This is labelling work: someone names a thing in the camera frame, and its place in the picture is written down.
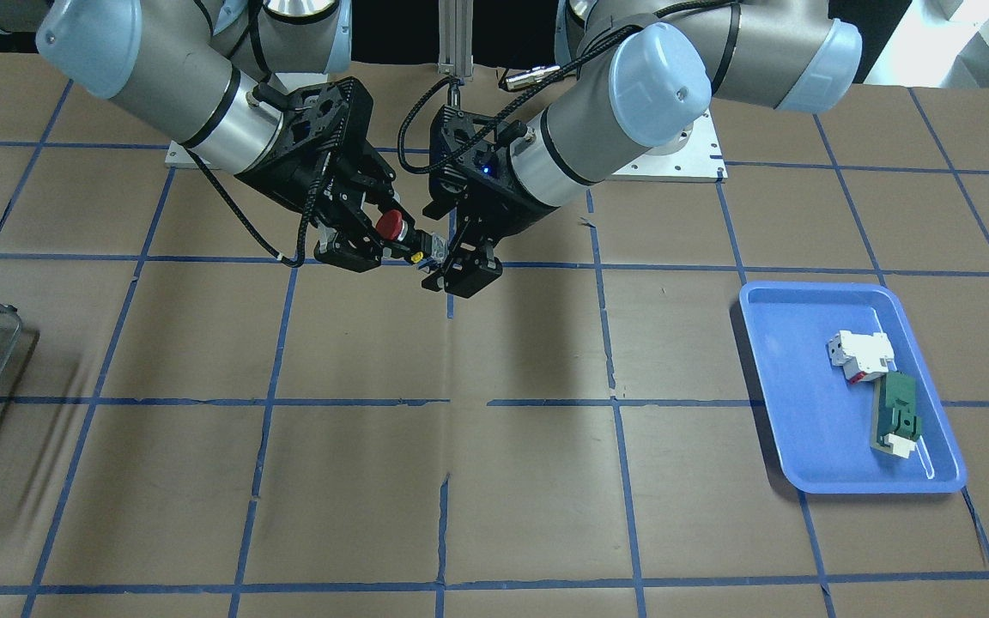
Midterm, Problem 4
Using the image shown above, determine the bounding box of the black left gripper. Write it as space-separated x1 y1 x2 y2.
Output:
417 106 557 299

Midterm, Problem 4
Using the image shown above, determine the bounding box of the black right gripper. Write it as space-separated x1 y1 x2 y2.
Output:
235 77 416 273

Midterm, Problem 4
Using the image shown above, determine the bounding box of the red emergency stop button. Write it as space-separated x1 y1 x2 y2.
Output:
374 227 431 267

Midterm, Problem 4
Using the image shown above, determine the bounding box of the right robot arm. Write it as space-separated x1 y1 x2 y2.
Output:
36 1 445 271

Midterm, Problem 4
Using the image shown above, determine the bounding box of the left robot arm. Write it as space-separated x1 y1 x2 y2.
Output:
416 1 863 298

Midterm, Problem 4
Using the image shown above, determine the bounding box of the blue plastic tray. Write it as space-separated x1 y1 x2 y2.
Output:
738 281 968 495

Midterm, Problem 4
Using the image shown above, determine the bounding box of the white electrical module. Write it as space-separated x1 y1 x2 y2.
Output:
827 330 895 385

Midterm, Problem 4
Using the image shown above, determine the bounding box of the green terminal block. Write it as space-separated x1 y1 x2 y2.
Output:
869 371 921 460

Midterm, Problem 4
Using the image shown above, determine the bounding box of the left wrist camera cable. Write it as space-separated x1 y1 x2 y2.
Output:
397 0 744 177

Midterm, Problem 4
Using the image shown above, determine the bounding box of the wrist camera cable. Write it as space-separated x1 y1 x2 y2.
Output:
190 146 332 269
397 0 744 177

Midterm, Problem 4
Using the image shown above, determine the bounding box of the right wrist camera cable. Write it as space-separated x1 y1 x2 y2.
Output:
190 146 332 269

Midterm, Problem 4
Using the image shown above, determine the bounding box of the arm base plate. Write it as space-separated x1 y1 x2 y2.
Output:
164 141 197 169
610 111 729 183

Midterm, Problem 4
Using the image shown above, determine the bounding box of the silver cable connector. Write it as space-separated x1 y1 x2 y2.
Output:
498 65 561 93

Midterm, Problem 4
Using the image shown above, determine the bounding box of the aluminium frame post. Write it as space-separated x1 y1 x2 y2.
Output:
437 0 474 82

